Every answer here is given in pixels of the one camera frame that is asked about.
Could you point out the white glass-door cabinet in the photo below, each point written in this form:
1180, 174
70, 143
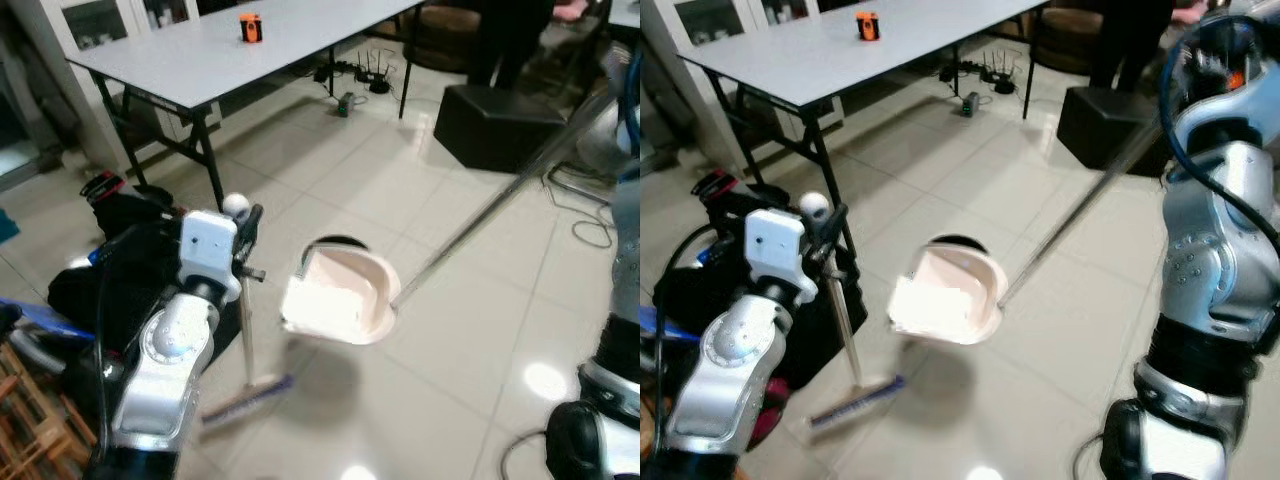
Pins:
80, 30
700, 20

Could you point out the black square ottoman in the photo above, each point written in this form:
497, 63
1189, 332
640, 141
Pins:
1105, 130
495, 130

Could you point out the black fabric bag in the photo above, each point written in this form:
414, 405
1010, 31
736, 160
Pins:
700, 300
95, 290

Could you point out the broom with blue bristles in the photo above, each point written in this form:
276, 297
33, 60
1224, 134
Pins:
248, 340
848, 335

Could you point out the small device with green light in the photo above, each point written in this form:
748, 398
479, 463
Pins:
970, 104
346, 104

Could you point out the round metal floor fan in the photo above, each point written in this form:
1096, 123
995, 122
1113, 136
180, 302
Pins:
600, 145

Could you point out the small orange black device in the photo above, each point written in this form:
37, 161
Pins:
868, 26
251, 28

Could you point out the black round waste bin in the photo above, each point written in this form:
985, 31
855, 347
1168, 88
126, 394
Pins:
340, 241
958, 240

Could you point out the pink cushion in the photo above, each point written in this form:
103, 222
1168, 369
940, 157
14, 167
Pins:
578, 9
1195, 10

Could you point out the brown armchair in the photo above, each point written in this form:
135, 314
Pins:
1065, 35
445, 35

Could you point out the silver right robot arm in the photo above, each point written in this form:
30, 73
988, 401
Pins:
620, 300
1215, 260

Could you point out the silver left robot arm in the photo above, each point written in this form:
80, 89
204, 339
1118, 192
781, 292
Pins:
725, 370
165, 370

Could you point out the person legs in black trousers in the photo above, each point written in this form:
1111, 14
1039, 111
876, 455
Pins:
1130, 40
505, 40

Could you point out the black router with antennas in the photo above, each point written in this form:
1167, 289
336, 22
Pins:
378, 82
1000, 82

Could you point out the grey table with black legs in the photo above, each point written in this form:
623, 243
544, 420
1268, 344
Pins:
830, 55
230, 55

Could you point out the wooden slatted rack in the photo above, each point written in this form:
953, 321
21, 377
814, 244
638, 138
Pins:
35, 420

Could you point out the red black tool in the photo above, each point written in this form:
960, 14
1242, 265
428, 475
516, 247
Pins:
712, 186
103, 188

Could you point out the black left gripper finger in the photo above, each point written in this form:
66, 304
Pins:
250, 232
833, 232

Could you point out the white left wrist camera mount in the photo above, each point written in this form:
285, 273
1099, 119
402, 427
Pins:
775, 245
207, 245

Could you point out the blue fabric item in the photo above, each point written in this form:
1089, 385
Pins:
655, 325
50, 322

